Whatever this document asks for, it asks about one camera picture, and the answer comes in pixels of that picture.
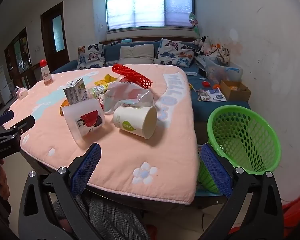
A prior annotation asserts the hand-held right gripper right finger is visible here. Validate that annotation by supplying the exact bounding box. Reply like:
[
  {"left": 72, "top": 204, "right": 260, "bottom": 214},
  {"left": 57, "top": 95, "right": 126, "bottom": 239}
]
[{"left": 199, "top": 142, "right": 284, "bottom": 240}]

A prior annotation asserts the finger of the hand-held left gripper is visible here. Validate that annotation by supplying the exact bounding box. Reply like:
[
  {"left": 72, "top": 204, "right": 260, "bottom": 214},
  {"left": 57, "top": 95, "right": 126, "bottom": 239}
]
[
  {"left": 0, "top": 110, "right": 15, "bottom": 132},
  {"left": 8, "top": 115, "right": 36, "bottom": 143}
]

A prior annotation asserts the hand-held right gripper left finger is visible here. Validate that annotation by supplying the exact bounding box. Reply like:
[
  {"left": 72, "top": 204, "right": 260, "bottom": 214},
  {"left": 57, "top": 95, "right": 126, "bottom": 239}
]
[{"left": 18, "top": 142, "right": 105, "bottom": 240}]

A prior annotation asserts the translucent plastic cup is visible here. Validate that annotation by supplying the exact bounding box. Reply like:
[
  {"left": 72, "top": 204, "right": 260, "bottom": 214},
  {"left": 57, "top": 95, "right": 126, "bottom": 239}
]
[{"left": 61, "top": 99, "right": 106, "bottom": 142}]

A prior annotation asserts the small grey drink carton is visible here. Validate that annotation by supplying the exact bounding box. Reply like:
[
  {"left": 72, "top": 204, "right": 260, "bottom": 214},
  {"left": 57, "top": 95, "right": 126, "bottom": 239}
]
[{"left": 63, "top": 77, "right": 88, "bottom": 105}]

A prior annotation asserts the green plastic basket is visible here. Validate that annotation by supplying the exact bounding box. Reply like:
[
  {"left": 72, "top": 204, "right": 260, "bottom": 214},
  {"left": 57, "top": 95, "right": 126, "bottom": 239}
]
[{"left": 197, "top": 105, "right": 282, "bottom": 194}]

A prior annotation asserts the white paper cup green label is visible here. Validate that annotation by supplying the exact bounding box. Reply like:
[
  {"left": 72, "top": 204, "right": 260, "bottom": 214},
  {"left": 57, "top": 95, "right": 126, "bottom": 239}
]
[{"left": 112, "top": 106, "right": 158, "bottom": 140}]

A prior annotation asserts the clear bottle yellow green label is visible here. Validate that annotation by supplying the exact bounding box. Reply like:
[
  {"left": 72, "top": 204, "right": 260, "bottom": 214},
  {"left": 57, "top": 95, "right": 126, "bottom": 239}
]
[{"left": 89, "top": 84, "right": 110, "bottom": 99}]

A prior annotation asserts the white plastic bag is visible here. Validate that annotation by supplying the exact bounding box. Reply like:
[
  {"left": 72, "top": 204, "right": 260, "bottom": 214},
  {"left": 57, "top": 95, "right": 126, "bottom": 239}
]
[{"left": 104, "top": 81, "right": 155, "bottom": 113}]

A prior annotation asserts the yellow snack wrapper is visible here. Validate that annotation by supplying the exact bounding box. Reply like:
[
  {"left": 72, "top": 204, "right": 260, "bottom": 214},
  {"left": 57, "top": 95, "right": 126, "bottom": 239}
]
[{"left": 94, "top": 74, "right": 118, "bottom": 87}]

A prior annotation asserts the red foam mesh sleeve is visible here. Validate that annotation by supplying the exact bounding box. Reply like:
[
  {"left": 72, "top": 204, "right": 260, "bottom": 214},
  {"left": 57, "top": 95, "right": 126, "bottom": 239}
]
[{"left": 112, "top": 64, "right": 154, "bottom": 90}]

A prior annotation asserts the person's left hand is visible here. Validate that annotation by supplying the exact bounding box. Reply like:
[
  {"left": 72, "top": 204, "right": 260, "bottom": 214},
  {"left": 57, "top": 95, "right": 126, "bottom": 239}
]
[{"left": 0, "top": 158, "right": 10, "bottom": 200}]

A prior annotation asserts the pink tissue box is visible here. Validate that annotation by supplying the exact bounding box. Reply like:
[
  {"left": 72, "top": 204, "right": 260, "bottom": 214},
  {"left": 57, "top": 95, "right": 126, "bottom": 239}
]
[{"left": 16, "top": 87, "right": 29, "bottom": 100}]

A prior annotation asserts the pink printed blanket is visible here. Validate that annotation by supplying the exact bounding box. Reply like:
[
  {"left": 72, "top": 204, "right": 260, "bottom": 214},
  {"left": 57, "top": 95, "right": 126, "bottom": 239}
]
[{"left": 2, "top": 64, "right": 200, "bottom": 204}]

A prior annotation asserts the white fridge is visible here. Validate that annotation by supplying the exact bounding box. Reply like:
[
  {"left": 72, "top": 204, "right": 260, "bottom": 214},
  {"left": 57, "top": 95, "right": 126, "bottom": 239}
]
[{"left": 0, "top": 65, "right": 12, "bottom": 104}]

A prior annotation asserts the person's plaid trouser leg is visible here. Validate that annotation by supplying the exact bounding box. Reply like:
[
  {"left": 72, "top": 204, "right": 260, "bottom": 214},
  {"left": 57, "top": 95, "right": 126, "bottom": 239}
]
[{"left": 52, "top": 194, "right": 150, "bottom": 240}]

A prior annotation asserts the red capped bottle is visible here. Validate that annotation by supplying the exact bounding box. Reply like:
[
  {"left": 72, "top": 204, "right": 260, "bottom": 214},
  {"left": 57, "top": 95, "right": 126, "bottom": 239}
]
[{"left": 39, "top": 59, "right": 53, "bottom": 87}]

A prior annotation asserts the blue sofa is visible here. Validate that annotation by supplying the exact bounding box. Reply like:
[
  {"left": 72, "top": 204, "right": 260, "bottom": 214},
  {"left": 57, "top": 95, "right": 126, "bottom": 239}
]
[{"left": 51, "top": 39, "right": 252, "bottom": 123}]

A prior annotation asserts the dark wooden cabinet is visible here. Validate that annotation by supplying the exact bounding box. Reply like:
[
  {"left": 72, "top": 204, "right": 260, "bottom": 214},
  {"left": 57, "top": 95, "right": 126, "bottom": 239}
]
[{"left": 4, "top": 27, "right": 34, "bottom": 75}]

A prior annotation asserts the blue white booklet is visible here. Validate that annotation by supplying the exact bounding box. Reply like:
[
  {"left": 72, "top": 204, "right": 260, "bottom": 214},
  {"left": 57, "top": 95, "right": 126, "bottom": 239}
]
[{"left": 197, "top": 88, "right": 227, "bottom": 103}]

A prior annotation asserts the cardboard box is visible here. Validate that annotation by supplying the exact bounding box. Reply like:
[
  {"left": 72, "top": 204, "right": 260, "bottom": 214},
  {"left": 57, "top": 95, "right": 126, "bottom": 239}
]
[{"left": 220, "top": 80, "right": 252, "bottom": 102}]

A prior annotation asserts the dark wooden door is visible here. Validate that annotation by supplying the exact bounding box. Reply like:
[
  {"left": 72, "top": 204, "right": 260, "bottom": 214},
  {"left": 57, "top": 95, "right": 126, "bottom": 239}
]
[{"left": 40, "top": 1, "right": 70, "bottom": 67}]

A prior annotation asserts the butterfly print pillow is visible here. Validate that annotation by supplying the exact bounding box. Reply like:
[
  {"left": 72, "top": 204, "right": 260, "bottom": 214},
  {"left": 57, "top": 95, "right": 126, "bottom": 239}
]
[
  {"left": 77, "top": 44, "right": 106, "bottom": 70},
  {"left": 154, "top": 38, "right": 195, "bottom": 68}
]

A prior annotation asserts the clear plastic storage box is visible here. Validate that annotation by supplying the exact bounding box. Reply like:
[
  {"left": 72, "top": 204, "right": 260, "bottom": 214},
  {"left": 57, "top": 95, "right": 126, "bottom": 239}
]
[{"left": 205, "top": 56, "right": 243, "bottom": 83}]

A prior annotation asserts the black white cow plush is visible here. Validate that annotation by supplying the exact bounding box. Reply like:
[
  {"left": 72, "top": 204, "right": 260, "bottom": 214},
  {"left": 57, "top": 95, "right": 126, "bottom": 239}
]
[{"left": 193, "top": 36, "right": 210, "bottom": 55}]

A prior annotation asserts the beige cushion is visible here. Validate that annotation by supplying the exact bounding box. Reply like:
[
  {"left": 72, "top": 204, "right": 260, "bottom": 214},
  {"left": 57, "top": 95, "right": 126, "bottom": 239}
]
[{"left": 119, "top": 44, "right": 155, "bottom": 65}]

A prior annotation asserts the flower pinwheel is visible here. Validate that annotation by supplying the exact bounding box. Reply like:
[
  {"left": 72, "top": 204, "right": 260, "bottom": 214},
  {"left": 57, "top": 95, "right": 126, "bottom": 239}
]
[{"left": 189, "top": 12, "right": 202, "bottom": 38}]

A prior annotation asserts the window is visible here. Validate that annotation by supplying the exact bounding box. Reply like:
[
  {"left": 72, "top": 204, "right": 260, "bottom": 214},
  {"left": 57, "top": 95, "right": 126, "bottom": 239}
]
[{"left": 105, "top": 0, "right": 196, "bottom": 32}]

